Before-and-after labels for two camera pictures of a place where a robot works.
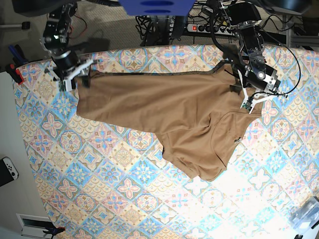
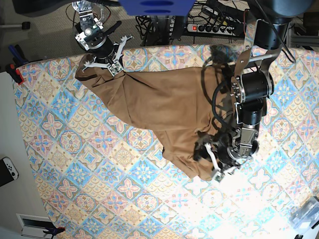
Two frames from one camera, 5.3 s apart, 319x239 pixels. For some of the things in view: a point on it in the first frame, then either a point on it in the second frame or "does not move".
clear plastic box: [306, 216] does not move
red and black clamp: [15, 73] does not move
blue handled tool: [19, 57] does not move
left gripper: [67, 67] → [106, 53]
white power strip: [206, 28] does not move
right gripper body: [258, 84] → [240, 145]
